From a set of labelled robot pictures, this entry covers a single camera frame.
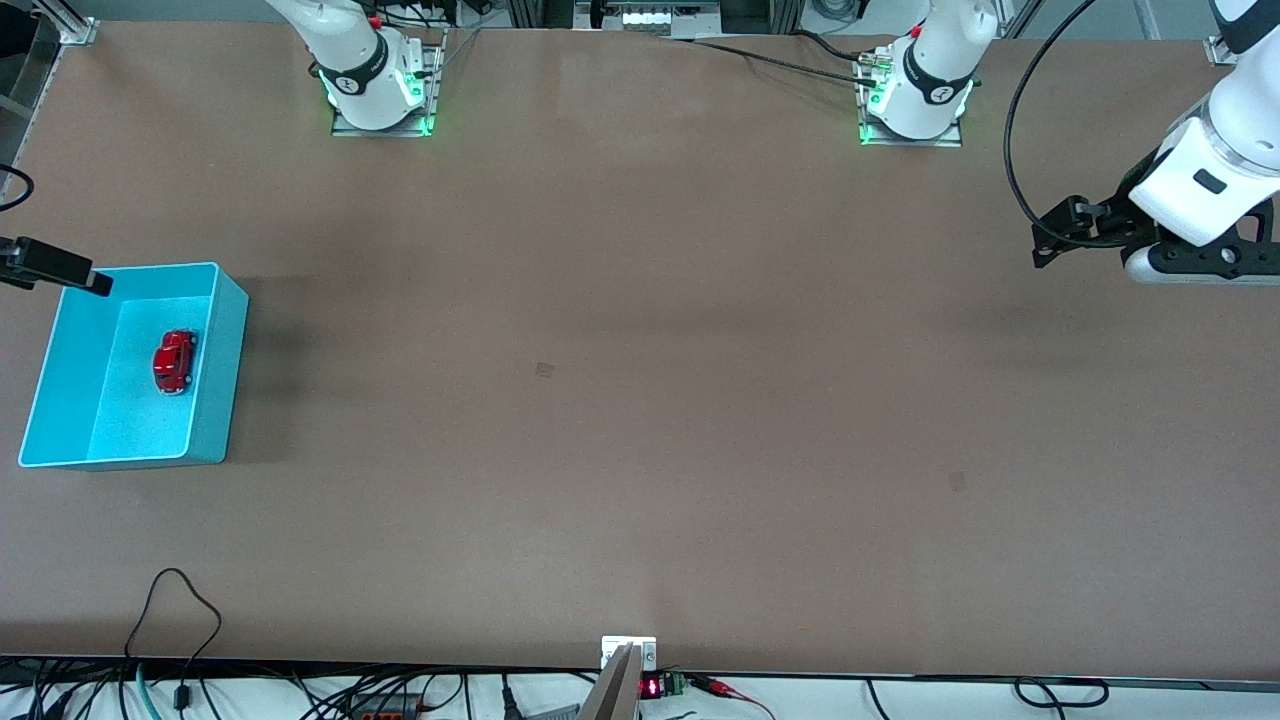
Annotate black looped thin cable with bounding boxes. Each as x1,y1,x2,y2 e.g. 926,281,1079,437
124,567,224,713

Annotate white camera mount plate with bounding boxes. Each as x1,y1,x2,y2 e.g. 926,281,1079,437
600,635,659,672

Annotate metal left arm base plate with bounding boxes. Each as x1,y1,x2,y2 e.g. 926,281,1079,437
858,38,964,149

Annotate lit background device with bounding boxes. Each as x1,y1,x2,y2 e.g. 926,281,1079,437
590,0,723,33

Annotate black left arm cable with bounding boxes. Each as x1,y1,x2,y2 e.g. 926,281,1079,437
1002,0,1131,251

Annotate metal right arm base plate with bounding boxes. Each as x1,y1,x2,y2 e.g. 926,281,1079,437
331,28,447,139

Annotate grey camera mount beam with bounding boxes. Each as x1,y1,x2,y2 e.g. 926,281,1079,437
578,644,643,720

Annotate red cable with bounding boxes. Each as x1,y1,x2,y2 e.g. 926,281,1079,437
688,674,777,720

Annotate black cable on table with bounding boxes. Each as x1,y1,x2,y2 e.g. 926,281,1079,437
655,30,883,89

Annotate black camera bracket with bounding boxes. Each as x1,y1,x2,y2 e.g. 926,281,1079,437
1148,198,1280,281

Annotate black coiled cable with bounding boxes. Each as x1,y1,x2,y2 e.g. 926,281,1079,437
1014,677,1110,710

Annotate blue plastic box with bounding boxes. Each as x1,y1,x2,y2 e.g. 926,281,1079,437
17,262,251,471

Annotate red beetle toy car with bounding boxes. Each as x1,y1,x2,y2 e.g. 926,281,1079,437
152,329,199,397

